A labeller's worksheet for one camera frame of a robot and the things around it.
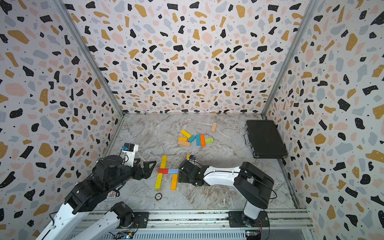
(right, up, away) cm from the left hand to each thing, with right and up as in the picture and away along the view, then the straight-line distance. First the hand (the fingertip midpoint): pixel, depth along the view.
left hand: (149, 160), depth 67 cm
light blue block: (+7, -12, +24) cm, 28 cm away
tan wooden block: (+11, +4, +36) cm, 38 cm away
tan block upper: (+33, +15, +46) cm, 58 cm away
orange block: (+24, +6, +39) cm, 46 cm away
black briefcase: (+65, +8, +33) cm, 73 cm away
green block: (+29, +6, +38) cm, 48 cm away
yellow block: (+15, -4, +30) cm, 34 cm away
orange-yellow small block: (+10, +7, +40) cm, 42 cm away
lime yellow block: (-1, -16, +18) cm, 24 cm away
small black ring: (0, -23, +14) cm, 27 cm away
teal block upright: (+21, +6, +39) cm, 45 cm away
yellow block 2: (+12, +10, +42) cm, 45 cm away
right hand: (+13, -14, +19) cm, 27 cm away
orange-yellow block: (+8, -17, +19) cm, 26 cm away
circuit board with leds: (-12, -36, +3) cm, 38 cm away
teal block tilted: (+16, +7, +39) cm, 42 cm away
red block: (+1, -11, +22) cm, 25 cm away
